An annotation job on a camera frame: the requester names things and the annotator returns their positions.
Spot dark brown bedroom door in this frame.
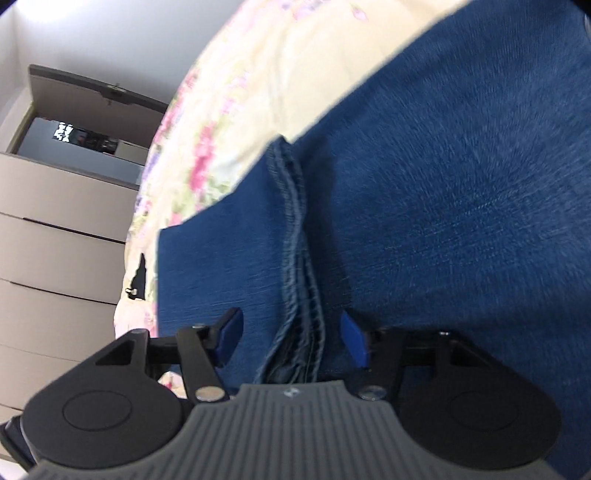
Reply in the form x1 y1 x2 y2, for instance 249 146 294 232
28 64 168 148

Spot blue denim jeans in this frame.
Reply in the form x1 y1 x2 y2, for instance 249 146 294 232
156 1 590 479

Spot beige wardrobe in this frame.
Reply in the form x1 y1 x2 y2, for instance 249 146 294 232
1 154 136 421

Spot small black pouch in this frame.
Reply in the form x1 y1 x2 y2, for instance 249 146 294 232
125 253 146 300

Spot floral yellow bed quilt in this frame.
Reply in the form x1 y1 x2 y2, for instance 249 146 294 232
113 0 472 402

